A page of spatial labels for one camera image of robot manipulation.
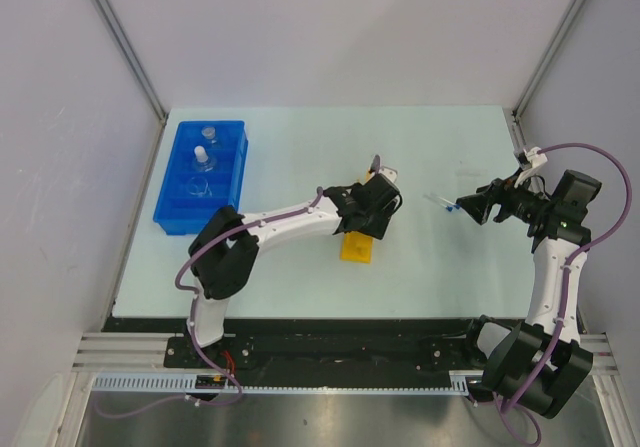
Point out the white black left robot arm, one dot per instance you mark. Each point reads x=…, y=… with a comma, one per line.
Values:
x=223, y=254

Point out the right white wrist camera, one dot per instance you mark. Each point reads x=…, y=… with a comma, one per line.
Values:
x=530, y=162

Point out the white slotted cable duct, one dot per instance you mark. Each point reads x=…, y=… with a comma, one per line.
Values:
x=443, y=383

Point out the small clear glass flask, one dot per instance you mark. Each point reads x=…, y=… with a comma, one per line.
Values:
x=209, y=134

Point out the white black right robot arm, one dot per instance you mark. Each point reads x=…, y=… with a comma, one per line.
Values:
x=542, y=353

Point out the yellow test tube rack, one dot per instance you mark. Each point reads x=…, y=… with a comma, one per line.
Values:
x=357, y=247

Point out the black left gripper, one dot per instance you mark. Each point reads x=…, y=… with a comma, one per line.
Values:
x=377, y=227

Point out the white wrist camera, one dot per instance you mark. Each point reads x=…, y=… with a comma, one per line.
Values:
x=530, y=162
x=389, y=173

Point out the blue capped small tube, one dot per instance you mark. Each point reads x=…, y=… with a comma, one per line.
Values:
x=446, y=204
x=427, y=197

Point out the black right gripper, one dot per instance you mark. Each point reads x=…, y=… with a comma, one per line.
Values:
x=501, y=192

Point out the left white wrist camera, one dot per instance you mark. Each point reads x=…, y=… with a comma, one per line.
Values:
x=389, y=173

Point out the clear glass beaker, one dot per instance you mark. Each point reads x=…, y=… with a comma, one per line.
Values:
x=198, y=186

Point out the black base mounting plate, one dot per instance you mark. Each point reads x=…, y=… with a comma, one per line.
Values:
x=345, y=350

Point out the blue divided plastic bin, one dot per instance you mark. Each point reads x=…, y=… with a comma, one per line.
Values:
x=204, y=173

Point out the glass flask with white stopper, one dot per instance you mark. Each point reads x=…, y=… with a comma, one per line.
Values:
x=203, y=161

